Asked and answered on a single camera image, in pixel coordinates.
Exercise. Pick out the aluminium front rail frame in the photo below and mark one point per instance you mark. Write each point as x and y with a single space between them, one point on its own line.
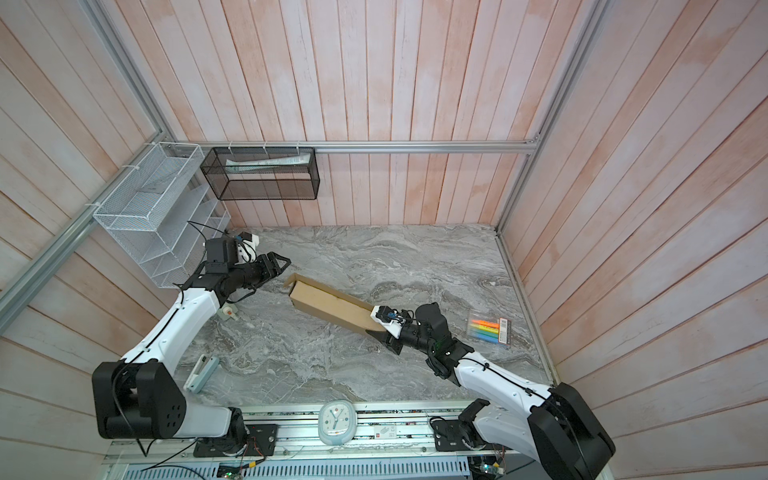
299 453

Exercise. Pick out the black mesh wall basket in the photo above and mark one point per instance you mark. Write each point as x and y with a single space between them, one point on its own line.
234 187

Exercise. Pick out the brown cardboard box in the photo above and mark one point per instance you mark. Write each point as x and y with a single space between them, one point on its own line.
326 303

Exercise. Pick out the pack of coloured markers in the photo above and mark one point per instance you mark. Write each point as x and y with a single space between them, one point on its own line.
494 330

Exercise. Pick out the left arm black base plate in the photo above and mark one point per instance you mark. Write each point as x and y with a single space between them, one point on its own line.
252 440

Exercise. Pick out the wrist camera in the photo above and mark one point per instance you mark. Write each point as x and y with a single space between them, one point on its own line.
392 320
247 244

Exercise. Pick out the small white label card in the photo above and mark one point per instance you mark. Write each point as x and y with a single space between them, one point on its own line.
385 432

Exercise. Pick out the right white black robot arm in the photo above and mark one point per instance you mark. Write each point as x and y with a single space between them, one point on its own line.
552 425

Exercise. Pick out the white paper in basket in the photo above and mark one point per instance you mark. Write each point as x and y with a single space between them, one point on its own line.
282 165

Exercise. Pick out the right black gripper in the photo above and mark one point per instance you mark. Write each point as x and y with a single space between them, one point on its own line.
393 342

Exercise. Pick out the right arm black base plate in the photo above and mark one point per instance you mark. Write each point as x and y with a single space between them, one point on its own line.
454 435

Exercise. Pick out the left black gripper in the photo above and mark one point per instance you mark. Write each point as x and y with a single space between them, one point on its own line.
269 272

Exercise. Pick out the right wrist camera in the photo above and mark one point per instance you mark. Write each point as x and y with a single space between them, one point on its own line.
392 320

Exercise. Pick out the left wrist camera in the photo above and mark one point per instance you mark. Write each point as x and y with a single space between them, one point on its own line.
247 244

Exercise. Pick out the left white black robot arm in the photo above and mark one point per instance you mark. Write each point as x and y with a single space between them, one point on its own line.
137 398

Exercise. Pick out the white wire mesh shelf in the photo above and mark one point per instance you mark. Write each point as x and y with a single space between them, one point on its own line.
161 214

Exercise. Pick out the pale blue alarm clock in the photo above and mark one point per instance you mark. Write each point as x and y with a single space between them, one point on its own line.
337 423

